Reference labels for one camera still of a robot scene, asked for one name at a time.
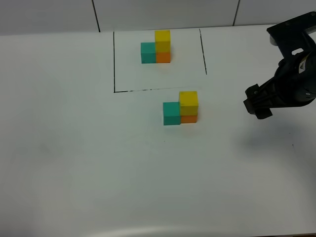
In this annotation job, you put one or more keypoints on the yellow template cube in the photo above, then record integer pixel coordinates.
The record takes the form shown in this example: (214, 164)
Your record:
(163, 41)

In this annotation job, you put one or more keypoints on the orange template cube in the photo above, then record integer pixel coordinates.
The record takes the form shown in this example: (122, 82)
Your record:
(163, 57)

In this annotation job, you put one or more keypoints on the yellow cube block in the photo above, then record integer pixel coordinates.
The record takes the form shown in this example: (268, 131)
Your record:
(188, 101)

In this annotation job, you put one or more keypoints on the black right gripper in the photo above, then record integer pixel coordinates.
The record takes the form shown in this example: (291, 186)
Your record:
(289, 87)

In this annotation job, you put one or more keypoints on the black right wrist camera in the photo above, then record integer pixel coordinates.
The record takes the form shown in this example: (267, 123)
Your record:
(294, 34)

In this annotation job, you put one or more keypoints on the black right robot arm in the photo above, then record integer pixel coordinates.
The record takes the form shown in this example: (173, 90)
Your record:
(312, 74)

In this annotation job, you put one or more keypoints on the teal cube block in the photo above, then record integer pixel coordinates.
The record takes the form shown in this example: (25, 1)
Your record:
(171, 113)

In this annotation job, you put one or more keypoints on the teal template cube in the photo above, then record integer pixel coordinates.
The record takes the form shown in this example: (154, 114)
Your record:
(148, 52)

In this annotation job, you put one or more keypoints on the orange cube block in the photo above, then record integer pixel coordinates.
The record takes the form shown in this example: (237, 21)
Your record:
(189, 119)

